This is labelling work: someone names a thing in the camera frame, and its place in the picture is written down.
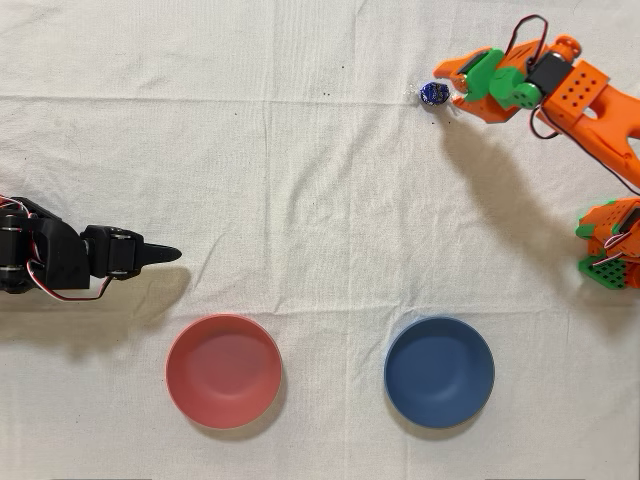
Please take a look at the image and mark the orange arm servo cable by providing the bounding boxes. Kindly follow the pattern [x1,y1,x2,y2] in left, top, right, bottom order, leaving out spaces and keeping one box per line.
[503,14,640,196]

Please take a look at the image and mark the black arm servo cable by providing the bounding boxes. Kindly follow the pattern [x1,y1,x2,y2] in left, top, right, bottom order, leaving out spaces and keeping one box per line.
[24,257,115,302]

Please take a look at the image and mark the green arm base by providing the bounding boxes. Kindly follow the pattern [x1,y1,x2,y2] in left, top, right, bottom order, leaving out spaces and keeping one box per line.
[577,257,630,291]

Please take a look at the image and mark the red bowl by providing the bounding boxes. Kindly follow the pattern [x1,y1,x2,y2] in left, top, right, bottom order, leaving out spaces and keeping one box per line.
[165,313,284,430]

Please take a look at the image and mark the blue candy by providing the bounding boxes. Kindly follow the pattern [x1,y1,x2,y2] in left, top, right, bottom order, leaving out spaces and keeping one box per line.
[405,79,454,110]

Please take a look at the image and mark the white table cloth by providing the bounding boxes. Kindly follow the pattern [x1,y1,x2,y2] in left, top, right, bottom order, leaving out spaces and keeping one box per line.
[0,0,640,480]

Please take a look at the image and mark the blue bowl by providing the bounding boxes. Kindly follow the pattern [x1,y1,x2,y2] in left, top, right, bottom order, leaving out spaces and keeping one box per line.
[383,315,496,430]

